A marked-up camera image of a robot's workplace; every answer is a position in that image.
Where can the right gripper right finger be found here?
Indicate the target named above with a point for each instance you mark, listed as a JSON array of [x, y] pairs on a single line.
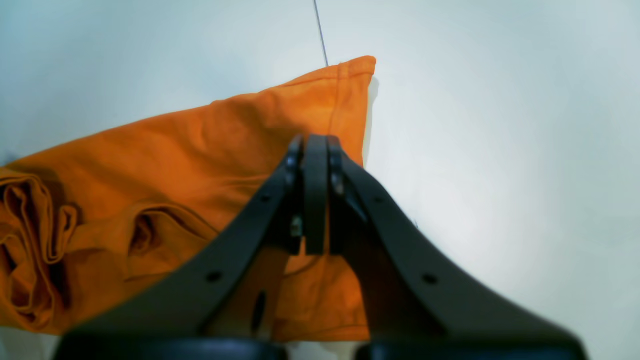
[[419, 304]]

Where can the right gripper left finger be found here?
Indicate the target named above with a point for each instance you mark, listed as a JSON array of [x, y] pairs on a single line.
[[218, 306]]

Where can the orange t-shirt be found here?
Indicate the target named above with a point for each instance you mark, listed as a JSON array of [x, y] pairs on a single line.
[[90, 223]]

